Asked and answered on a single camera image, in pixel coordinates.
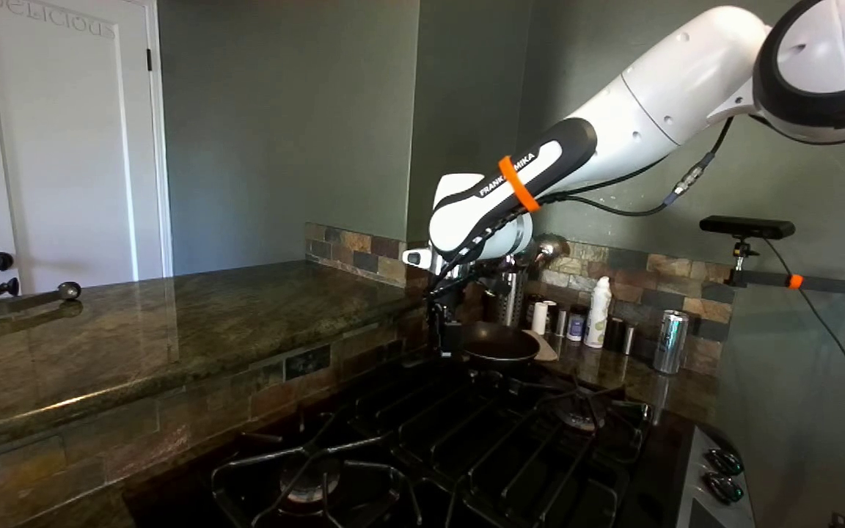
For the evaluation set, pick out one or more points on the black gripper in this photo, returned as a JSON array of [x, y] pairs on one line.
[[453, 282]]

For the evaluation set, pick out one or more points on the black frying pan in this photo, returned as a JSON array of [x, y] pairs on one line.
[[498, 344]]

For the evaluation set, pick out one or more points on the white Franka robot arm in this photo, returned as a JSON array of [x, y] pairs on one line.
[[658, 99]]

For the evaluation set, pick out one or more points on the black gas stove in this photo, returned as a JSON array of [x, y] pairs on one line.
[[424, 459]]

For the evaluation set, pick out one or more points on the black stove knob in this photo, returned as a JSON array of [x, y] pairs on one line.
[[721, 487], [724, 459]]

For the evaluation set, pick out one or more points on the silver metal canister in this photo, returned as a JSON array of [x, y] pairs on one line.
[[510, 294]]

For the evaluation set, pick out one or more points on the small white cup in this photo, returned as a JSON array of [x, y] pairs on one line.
[[541, 317]]

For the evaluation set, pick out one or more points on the stone tile backsplash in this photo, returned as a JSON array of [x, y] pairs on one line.
[[372, 253]]

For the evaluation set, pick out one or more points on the small purple jar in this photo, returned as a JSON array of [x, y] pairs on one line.
[[575, 327]]

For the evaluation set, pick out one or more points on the white plastic bottle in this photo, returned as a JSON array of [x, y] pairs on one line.
[[600, 311]]

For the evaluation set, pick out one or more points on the black shaker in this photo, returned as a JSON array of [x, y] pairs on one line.
[[619, 335]]

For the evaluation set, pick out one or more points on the silver drink can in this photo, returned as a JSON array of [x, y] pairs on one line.
[[669, 342]]

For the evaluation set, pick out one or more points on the black door hinge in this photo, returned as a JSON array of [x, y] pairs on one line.
[[146, 60]]

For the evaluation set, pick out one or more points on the white panel door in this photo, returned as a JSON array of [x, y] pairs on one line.
[[58, 148]]

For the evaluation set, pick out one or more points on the black door knob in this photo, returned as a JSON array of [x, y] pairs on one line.
[[1, 263]]

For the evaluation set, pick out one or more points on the dark counter wall outlet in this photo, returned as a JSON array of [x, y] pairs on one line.
[[305, 361]]

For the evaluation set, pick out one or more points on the black bar camera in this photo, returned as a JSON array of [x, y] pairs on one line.
[[746, 228]]

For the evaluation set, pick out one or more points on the orange mount clip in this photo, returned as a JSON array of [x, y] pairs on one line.
[[795, 282]]

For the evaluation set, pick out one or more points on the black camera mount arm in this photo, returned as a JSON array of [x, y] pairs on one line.
[[833, 285]]

